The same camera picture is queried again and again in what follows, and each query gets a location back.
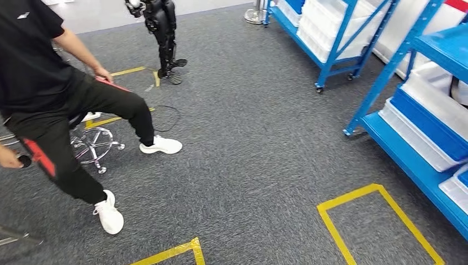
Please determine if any black humanoid robot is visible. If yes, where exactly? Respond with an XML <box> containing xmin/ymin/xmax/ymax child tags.
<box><xmin>124</xmin><ymin>0</ymin><xmax>188</xmax><ymax>86</ymax></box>

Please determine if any chrome swivel stool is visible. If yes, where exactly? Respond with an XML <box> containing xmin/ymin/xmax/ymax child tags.
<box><xmin>69</xmin><ymin>111</ymin><xmax>126</xmax><ymax>175</ymax></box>

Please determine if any blue steel shelf rack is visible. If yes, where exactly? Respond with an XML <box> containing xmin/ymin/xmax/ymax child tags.
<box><xmin>264</xmin><ymin>0</ymin><xmax>401</xmax><ymax>94</ymax></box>
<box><xmin>343</xmin><ymin>0</ymin><xmax>468</xmax><ymax>242</ymax></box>

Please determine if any yellow floor tape square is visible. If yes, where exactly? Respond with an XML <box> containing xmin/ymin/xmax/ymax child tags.
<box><xmin>84</xmin><ymin>66</ymin><xmax>162</xmax><ymax>129</ymax></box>
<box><xmin>316</xmin><ymin>183</ymin><xmax>446</xmax><ymax>265</ymax></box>
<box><xmin>130</xmin><ymin>237</ymin><xmax>206</xmax><ymax>265</ymax></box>

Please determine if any silver stanchion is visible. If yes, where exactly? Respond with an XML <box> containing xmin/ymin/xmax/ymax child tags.
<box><xmin>244</xmin><ymin>0</ymin><xmax>269</xmax><ymax>24</ymax></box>

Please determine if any black floor cable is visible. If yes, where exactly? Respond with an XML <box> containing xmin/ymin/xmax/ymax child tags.
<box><xmin>151</xmin><ymin>105</ymin><xmax>181</xmax><ymax>133</ymax></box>

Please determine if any person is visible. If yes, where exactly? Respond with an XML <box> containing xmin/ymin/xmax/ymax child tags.
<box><xmin>0</xmin><ymin>0</ymin><xmax>183</xmax><ymax>235</ymax></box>

